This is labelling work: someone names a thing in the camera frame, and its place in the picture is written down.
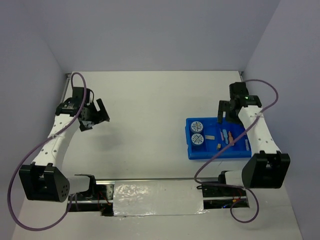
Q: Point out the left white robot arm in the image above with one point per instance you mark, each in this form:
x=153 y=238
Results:
x=43 y=180

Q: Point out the pink transparent case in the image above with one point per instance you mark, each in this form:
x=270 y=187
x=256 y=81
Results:
x=222 y=135

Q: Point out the blue plastic divided bin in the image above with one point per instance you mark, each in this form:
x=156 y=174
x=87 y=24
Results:
x=210 y=127

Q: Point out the grey speckled eraser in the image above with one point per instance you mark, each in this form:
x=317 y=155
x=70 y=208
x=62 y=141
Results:
x=210 y=137

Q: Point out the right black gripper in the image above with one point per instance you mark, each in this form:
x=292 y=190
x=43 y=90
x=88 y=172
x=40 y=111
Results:
x=224 y=106

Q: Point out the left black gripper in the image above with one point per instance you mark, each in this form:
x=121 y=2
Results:
x=101 y=115

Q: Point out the orange transparent case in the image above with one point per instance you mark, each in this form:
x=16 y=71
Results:
x=230 y=137

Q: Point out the blue white marker pen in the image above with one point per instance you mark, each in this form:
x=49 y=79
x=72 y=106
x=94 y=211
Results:
x=247 y=145

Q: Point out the blue transparent case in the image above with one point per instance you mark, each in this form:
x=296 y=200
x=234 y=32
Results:
x=226 y=136

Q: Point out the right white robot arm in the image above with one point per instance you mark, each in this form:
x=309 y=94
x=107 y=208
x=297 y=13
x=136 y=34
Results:
x=268 y=166

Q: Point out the silver foil sheet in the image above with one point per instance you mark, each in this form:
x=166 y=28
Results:
x=157 y=198

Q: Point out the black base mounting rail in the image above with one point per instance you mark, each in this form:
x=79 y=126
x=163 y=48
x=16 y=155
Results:
x=215 y=197

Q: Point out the blue slime jar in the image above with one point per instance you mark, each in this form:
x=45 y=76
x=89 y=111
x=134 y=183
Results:
x=196 y=127
x=197 y=141

